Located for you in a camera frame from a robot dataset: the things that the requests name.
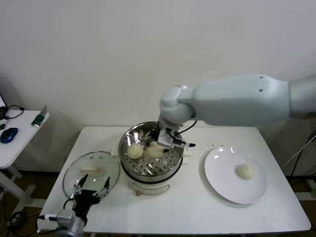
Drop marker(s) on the steel perforated steamer basket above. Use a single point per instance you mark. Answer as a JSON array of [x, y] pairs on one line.
[[148, 170]]

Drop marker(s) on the white side table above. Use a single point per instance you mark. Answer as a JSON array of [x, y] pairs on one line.
[[22, 138]]

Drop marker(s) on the white steamed baozi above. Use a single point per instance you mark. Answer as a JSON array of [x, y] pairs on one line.
[[156, 151], [134, 151], [245, 171]]

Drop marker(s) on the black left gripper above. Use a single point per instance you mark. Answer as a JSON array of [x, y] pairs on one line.
[[85, 200]]

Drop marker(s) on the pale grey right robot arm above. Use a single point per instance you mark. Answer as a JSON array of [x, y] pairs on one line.
[[234, 103]]

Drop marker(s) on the cream electric cooking pot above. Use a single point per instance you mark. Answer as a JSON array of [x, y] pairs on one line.
[[150, 188]]

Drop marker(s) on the green scraper tool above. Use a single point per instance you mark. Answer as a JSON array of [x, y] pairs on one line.
[[39, 118]]

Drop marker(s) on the blue computer mouse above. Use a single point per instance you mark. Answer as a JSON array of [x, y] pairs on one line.
[[8, 135]]

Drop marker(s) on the round white plate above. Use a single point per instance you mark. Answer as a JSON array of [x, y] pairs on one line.
[[222, 177]]

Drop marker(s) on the round glass pot lid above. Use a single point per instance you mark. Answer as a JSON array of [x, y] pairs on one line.
[[103, 163]]

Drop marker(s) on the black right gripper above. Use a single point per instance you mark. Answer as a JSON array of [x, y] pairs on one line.
[[154, 136]]

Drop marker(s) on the white floor stand base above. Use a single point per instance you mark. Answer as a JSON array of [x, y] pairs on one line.
[[304, 195]]

